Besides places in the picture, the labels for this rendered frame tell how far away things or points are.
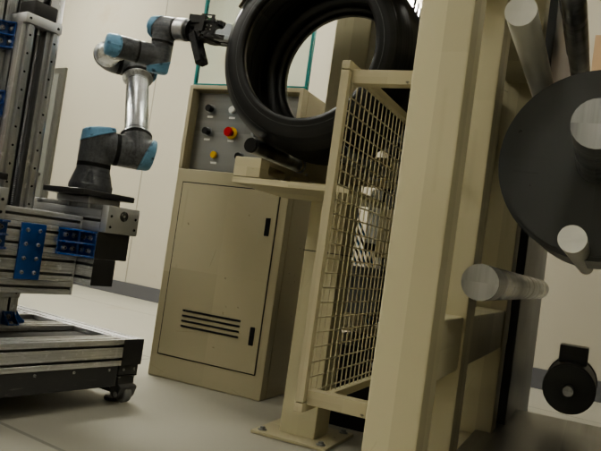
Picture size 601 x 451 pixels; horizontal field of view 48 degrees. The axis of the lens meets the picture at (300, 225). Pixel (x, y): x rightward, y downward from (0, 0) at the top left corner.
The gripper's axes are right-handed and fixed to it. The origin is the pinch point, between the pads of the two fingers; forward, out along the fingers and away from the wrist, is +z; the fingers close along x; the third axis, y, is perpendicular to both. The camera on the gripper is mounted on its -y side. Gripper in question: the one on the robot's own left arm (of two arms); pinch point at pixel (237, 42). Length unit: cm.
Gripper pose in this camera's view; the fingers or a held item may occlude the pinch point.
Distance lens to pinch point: 226.4
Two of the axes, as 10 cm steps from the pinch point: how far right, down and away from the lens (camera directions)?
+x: 4.0, 1.1, 9.1
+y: 2.4, -9.7, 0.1
